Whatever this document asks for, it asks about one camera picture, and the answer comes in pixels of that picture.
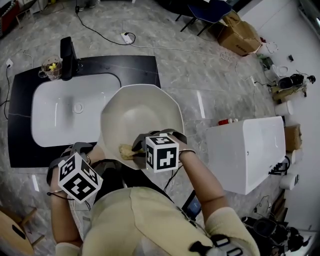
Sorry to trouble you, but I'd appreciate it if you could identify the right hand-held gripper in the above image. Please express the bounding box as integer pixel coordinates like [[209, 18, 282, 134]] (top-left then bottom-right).
[[131, 128, 188, 174]]

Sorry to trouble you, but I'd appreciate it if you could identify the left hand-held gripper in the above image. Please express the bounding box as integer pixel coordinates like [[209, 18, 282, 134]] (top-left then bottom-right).
[[46, 141, 104, 205]]

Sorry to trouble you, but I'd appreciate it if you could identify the yellow scrubbing sponge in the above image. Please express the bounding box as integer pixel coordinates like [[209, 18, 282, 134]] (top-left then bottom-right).
[[118, 143, 146, 161]]

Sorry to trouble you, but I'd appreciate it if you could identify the cream white pan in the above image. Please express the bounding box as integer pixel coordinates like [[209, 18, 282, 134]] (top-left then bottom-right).
[[99, 83, 186, 171]]

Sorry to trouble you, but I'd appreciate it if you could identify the person's right forearm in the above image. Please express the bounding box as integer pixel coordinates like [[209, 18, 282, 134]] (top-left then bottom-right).
[[177, 149, 231, 225]]

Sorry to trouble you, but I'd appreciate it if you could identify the person's left forearm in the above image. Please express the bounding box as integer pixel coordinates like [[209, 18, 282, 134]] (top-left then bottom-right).
[[49, 172, 85, 250]]

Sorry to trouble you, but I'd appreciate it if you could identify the person's left hand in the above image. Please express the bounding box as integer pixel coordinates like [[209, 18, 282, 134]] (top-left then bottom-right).
[[85, 146, 107, 173]]

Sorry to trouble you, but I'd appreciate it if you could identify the person's cream shirt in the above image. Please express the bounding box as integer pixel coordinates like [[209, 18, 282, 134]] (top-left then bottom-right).
[[54, 186, 261, 256]]

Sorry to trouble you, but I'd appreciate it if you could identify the black tablet device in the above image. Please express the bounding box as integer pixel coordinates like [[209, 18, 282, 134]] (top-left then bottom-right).
[[181, 190, 203, 217]]

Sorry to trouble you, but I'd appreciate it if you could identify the white sink basin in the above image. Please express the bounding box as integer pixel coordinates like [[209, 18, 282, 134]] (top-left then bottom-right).
[[30, 72, 122, 148]]

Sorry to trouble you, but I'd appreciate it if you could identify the wooden stool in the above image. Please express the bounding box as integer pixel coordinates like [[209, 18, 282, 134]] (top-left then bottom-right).
[[0, 206, 46, 256]]

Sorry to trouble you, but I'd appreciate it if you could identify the black sink counter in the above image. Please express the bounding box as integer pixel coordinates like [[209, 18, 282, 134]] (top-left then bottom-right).
[[7, 54, 161, 169]]

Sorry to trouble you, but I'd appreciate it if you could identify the red bottle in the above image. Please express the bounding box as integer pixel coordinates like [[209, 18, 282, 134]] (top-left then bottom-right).
[[218, 118, 239, 126]]

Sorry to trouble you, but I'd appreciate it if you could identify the white bathtub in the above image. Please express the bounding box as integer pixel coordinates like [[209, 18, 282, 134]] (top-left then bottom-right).
[[205, 115, 287, 196]]

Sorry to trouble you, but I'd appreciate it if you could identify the glass mug with yellow item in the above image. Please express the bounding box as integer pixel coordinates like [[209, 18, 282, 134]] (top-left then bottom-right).
[[37, 55, 63, 81]]

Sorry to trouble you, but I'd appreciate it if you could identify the white power strip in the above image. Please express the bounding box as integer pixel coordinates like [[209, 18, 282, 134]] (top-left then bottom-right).
[[120, 32, 133, 45]]

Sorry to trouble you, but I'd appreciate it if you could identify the black faucet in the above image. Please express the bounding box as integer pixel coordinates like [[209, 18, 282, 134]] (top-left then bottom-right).
[[59, 36, 81, 82]]

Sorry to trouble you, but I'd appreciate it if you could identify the black bathtub tap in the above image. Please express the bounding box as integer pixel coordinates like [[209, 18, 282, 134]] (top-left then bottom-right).
[[268, 155, 291, 176]]

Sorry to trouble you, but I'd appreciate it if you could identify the white roll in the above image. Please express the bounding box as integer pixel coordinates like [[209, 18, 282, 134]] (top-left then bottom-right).
[[279, 172, 300, 191]]

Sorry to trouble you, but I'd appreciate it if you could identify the white paper cup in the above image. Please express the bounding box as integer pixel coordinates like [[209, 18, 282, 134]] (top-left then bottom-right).
[[274, 100, 294, 116]]

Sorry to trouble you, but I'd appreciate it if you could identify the small brown cardboard box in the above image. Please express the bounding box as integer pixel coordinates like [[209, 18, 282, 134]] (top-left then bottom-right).
[[284, 124, 303, 153]]

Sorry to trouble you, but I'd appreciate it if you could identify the open cardboard box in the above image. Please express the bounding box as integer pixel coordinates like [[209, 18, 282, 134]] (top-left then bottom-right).
[[216, 11, 263, 57]]

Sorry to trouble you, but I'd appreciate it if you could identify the blue chair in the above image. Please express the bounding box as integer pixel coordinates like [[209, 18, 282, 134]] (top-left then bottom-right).
[[174, 0, 233, 36]]

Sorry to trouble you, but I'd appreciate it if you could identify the black headset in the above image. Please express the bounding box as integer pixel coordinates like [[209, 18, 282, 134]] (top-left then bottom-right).
[[276, 73, 317, 91]]

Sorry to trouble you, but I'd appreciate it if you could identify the black shoulder harness strap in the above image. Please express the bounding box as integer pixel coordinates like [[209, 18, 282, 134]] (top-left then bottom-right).
[[188, 233, 244, 256]]

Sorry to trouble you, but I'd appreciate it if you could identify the black power cable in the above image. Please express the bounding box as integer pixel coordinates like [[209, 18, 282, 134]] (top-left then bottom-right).
[[74, 0, 137, 46]]

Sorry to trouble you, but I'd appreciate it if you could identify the pile of black camera gear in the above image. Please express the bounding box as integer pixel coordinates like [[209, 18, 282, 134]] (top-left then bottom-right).
[[241, 216, 312, 256]]

